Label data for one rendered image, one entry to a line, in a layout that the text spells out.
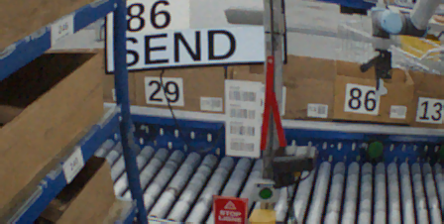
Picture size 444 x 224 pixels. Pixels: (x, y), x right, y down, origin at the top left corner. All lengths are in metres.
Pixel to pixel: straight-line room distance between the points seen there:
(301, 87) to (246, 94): 0.64
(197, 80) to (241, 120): 0.68
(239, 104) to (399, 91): 0.83
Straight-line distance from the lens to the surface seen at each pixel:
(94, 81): 0.79
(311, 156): 1.19
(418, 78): 2.14
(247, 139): 1.25
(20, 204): 0.57
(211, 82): 1.88
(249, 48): 1.28
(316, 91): 1.82
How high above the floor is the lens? 1.65
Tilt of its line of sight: 22 degrees down
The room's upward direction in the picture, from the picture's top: 1 degrees counter-clockwise
